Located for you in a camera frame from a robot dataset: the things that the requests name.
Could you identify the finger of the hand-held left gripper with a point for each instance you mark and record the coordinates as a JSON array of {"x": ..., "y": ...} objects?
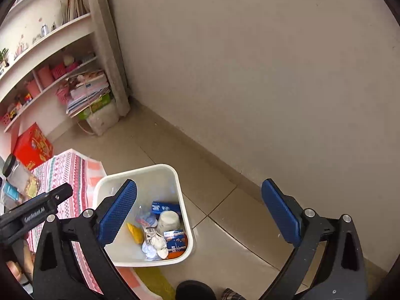
[{"x": 61, "y": 195}]

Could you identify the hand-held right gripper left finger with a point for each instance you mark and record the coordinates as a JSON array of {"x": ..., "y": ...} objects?
[{"x": 117, "y": 212}]

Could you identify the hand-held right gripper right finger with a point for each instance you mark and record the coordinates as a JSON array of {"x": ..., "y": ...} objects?
[{"x": 281, "y": 212}]

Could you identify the yellow wrapper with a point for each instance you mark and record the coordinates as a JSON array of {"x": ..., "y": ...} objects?
[{"x": 136, "y": 232}]

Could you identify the light blue carton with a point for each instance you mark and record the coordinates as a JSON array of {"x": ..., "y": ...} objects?
[{"x": 150, "y": 233}]

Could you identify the dark blue box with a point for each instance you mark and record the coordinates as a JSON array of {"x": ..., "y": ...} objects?
[{"x": 165, "y": 207}]

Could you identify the white trash bin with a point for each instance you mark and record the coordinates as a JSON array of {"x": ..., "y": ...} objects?
[{"x": 156, "y": 181}]

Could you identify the leaf print paper cup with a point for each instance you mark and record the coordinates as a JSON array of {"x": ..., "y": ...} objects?
[{"x": 168, "y": 222}]

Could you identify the white tissue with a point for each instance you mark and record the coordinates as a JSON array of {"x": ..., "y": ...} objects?
[{"x": 159, "y": 243}]

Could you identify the torn blue biscuit box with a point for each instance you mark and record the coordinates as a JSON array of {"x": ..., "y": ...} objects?
[{"x": 175, "y": 239}]

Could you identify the orange snack wrapper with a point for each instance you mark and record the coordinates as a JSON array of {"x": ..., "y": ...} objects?
[{"x": 181, "y": 253}]

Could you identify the person's left hand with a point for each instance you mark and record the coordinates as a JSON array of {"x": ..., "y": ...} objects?
[{"x": 15, "y": 268}]

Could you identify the patterned tablecloth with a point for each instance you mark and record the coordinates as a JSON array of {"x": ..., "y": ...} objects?
[{"x": 62, "y": 168}]

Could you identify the clear jar with brown nuts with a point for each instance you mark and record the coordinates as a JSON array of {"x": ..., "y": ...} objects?
[{"x": 11, "y": 193}]

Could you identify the clear jar with pistachios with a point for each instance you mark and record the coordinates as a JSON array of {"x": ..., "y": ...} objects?
[{"x": 20, "y": 178}]

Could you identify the red gift box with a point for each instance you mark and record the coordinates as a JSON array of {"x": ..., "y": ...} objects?
[{"x": 34, "y": 147}]

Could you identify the yellow green mat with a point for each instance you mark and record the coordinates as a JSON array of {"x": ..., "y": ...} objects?
[{"x": 154, "y": 282}]

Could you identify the white plastic bag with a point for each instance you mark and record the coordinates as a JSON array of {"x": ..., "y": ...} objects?
[{"x": 103, "y": 118}]

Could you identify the small pink basket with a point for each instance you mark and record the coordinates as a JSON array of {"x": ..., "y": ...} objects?
[{"x": 7, "y": 118}]

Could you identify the plaid trousers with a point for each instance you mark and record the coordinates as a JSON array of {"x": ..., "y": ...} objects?
[{"x": 232, "y": 294}]

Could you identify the green pack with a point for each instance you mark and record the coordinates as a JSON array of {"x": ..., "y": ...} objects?
[{"x": 103, "y": 101}]

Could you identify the stack of papers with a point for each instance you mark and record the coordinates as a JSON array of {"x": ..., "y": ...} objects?
[{"x": 87, "y": 90}]

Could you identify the black slipper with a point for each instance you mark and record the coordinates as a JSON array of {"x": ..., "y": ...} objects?
[{"x": 195, "y": 290}]

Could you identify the small potted plant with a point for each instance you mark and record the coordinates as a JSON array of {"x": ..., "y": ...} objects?
[{"x": 3, "y": 56}]

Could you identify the white shelf unit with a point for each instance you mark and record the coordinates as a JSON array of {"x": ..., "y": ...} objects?
[{"x": 62, "y": 28}]

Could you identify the row of upright books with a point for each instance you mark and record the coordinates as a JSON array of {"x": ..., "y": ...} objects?
[{"x": 75, "y": 6}]

